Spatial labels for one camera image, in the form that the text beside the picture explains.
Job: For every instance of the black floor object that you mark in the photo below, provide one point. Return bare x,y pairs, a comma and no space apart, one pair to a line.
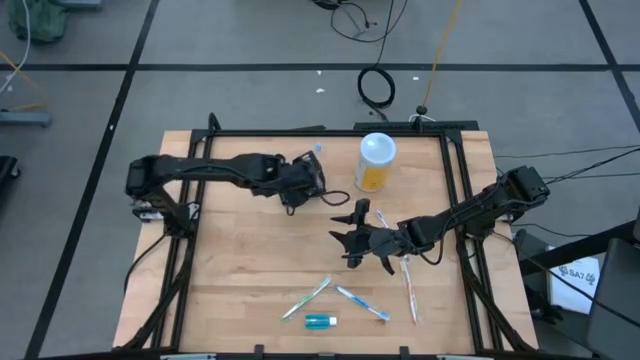
7,172

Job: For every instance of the white printed box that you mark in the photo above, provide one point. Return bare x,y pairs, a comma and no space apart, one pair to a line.
575,285

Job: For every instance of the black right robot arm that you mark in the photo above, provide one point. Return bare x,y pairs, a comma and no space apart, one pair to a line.
475,210

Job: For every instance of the green bag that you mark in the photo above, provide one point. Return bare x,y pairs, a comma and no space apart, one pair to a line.
40,20

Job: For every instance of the silver frame bracket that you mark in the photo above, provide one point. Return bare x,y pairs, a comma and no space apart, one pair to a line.
187,357
457,357

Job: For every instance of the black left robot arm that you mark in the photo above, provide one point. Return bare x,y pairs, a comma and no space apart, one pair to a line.
200,167

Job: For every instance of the teal mouthwash bottle white cap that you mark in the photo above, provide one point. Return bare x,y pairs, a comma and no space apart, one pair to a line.
320,321

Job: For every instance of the black metal bar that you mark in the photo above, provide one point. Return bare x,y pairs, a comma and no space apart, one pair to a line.
575,250

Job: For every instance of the green white toothbrush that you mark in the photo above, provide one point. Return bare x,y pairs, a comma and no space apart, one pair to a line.
306,299

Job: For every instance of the blue white toothbrush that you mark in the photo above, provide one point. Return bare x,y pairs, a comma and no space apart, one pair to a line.
362,302
383,220
317,147

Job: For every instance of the white yellow wipes canister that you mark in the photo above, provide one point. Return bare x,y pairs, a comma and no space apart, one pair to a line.
376,160

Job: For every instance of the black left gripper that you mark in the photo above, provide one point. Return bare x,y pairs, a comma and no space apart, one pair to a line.
290,175

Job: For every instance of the orange white toothbrush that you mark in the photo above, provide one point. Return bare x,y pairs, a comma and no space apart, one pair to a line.
410,295

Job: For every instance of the black aluminium table frame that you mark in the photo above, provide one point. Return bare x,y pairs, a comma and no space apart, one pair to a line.
320,133

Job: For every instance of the grey floor base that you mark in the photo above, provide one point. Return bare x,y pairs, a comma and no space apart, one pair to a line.
25,118

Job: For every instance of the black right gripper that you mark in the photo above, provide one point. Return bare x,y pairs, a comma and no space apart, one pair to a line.
385,242

